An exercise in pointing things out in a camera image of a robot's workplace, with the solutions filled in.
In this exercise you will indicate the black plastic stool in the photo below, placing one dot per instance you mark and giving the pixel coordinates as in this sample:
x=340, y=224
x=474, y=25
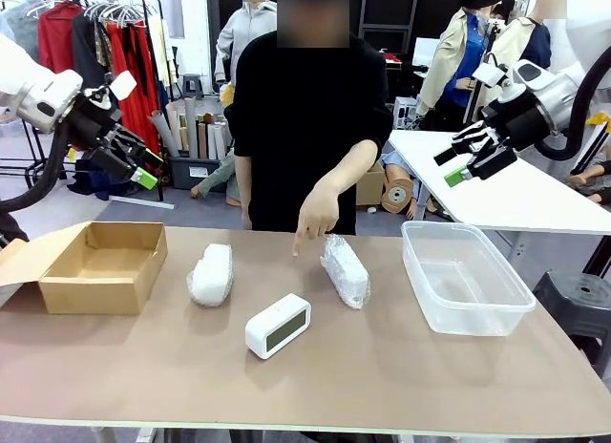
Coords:
x=582, y=300

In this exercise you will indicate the clear plastic container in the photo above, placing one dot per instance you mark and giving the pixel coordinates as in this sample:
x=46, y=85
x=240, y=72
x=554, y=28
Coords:
x=477, y=319

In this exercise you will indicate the bubble-wrapped clock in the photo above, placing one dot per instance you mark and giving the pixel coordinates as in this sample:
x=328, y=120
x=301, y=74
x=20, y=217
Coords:
x=346, y=271
x=210, y=276

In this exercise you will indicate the tall grey tube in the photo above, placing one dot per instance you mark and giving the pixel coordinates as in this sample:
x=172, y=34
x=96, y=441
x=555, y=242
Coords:
x=191, y=125

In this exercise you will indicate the lying mannequin in light blue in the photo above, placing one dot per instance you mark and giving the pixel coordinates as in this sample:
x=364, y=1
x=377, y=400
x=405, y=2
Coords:
x=396, y=163

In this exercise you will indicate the black shelf unit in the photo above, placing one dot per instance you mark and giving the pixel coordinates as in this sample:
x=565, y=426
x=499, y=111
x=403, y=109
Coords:
x=389, y=35

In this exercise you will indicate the person's left hand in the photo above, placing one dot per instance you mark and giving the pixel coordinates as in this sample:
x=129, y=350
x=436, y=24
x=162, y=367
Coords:
x=317, y=216

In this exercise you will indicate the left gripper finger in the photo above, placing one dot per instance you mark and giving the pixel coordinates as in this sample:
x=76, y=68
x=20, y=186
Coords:
x=114, y=163
x=131, y=142

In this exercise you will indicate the white monitor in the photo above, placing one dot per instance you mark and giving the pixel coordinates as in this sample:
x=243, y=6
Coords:
x=425, y=51

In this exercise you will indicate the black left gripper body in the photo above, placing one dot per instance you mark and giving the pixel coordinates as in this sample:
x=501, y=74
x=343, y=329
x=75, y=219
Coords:
x=90, y=125

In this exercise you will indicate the person's right forearm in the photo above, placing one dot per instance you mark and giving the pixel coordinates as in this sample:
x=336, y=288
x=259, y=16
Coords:
x=243, y=185

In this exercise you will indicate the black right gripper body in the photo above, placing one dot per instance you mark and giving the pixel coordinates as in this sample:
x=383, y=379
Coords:
x=518, y=120

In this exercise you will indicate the dark grey storage bin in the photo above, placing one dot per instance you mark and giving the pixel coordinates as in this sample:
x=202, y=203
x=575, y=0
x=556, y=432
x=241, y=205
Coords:
x=191, y=173

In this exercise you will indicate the grey fuzzy garment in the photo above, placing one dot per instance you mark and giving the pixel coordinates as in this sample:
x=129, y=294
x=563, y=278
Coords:
x=21, y=27

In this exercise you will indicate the black hanging garment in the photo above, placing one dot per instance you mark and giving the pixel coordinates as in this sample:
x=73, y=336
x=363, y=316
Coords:
x=86, y=51

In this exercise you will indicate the person's right hand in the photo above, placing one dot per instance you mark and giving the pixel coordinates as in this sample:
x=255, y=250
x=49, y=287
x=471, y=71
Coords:
x=246, y=221

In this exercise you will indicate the white table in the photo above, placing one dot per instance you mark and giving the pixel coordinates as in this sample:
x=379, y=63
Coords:
x=501, y=195

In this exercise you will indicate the dark blue fabric pile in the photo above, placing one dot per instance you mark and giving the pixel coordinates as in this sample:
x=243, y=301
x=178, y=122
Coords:
x=95, y=185

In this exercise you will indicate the long red dress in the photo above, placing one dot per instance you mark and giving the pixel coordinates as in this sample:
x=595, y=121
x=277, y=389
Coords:
x=143, y=109

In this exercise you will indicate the white floor bar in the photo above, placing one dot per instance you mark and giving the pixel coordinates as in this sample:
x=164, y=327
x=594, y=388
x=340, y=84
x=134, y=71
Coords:
x=143, y=203

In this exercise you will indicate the mannequin in beige coat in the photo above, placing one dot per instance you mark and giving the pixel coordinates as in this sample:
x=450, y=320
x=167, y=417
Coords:
x=446, y=66

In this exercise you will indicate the small cardboard box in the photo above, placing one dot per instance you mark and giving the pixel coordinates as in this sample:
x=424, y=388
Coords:
x=372, y=185

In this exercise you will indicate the white paper roll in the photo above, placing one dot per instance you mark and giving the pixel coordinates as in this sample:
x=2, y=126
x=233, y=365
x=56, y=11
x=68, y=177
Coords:
x=221, y=137

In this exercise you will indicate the sitting mannequin in green jacket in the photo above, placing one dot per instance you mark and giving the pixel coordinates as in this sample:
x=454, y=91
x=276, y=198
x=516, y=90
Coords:
x=217, y=178

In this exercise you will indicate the small grey stool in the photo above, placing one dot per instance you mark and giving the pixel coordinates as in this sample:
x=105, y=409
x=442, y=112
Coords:
x=192, y=86

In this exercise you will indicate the person in black sweater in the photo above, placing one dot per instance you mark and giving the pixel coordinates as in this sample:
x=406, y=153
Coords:
x=305, y=128

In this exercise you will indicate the white digital clock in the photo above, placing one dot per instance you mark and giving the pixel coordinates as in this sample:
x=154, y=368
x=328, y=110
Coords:
x=272, y=319

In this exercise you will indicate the red jacket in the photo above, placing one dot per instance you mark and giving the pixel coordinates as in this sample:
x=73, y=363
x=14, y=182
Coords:
x=57, y=42

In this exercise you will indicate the lying bare mannequin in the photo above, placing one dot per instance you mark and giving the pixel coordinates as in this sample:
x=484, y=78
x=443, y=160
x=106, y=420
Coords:
x=592, y=178

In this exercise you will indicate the person's left forearm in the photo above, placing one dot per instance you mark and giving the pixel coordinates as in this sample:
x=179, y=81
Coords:
x=348, y=168

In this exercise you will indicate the leaning grey paper roll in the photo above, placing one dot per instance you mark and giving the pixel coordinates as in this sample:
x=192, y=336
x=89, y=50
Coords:
x=164, y=132

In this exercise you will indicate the beige paper roll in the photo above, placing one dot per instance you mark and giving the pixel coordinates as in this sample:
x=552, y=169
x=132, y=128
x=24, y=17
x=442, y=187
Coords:
x=174, y=120

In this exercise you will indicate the mannequin in navy top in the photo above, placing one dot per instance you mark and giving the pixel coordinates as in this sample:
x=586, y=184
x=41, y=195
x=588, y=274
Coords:
x=539, y=42

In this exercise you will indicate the white computer case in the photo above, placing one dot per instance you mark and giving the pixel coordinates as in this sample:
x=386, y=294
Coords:
x=406, y=112

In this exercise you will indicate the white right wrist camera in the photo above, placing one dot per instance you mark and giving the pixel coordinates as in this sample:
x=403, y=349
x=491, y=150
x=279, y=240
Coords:
x=489, y=74

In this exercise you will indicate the open brown cardboard box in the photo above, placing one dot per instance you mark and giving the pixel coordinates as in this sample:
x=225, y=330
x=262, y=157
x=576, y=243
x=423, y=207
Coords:
x=90, y=290

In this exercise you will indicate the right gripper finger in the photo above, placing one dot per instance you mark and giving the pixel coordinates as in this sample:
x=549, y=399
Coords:
x=491, y=163
x=470, y=137

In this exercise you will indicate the black clothes rack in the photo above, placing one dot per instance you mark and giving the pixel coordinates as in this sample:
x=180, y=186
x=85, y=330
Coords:
x=161, y=187

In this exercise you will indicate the brown cardboard tube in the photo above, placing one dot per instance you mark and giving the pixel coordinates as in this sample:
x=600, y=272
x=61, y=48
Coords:
x=202, y=137

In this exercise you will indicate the yellow bag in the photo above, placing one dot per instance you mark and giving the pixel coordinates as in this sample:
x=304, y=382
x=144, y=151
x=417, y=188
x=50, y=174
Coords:
x=228, y=92

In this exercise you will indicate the yellow object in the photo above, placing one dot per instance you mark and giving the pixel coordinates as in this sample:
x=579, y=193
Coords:
x=599, y=119

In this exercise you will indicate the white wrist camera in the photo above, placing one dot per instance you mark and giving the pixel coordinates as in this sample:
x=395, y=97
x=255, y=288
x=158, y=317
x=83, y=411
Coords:
x=123, y=85
x=489, y=74

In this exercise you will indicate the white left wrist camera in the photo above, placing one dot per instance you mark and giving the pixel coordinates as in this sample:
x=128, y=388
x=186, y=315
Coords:
x=123, y=85

